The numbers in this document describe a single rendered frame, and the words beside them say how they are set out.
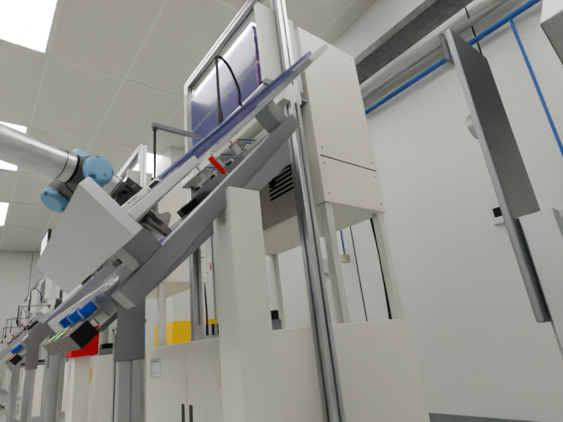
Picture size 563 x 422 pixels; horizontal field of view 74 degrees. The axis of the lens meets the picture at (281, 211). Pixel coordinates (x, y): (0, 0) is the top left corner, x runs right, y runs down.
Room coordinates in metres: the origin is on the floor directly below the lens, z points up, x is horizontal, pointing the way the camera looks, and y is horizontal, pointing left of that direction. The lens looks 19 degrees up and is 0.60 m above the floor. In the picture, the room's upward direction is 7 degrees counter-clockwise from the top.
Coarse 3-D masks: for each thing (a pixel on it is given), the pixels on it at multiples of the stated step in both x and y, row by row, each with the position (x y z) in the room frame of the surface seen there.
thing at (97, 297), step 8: (104, 288) 0.73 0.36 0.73; (88, 296) 0.80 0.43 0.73; (96, 296) 0.77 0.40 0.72; (104, 296) 0.74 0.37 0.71; (80, 304) 0.87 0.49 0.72; (96, 304) 0.81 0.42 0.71; (104, 304) 0.78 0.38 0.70; (112, 304) 0.75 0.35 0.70; (64, 312) 1.02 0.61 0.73; (104, 312) 0.82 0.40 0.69; (112, 312) 0.79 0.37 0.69; (56, 320) 1.13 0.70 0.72; (96, 320) 0.89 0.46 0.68; (104, 320) 0.86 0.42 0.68; (56, 328) 1.21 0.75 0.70
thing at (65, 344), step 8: (112, 320) 0.74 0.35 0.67; (80, 328) 0.73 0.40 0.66; (88, 328) 0.74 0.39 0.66; (96, 328) 0.74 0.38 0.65; (104, 328) 0.73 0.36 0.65; (72, 336) 0.72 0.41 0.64; (80, 336) 0.73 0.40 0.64; (88, 336) 0.74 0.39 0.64; (48, 344) 0.91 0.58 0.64; (56, 344) 0.85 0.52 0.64; (64, 344) 0.80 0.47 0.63; (72, 344) 0.75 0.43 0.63; (80, 344) 0.73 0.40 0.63; (56, 352) 0.91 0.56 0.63; (64, 352) 0.86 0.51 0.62
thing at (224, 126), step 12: (300, 60) 0.55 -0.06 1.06; (288, 72) 0.53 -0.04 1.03; (276, 84) 0.51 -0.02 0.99; (264, 96) 0.49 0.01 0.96; (240, 108) 0.46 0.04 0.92; (228, 120) 0.45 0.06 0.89; (216, 132) 0.44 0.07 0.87; (204, 144) 0.43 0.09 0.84; (192, 156) 0.42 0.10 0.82; (168, 168) 0.40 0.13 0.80
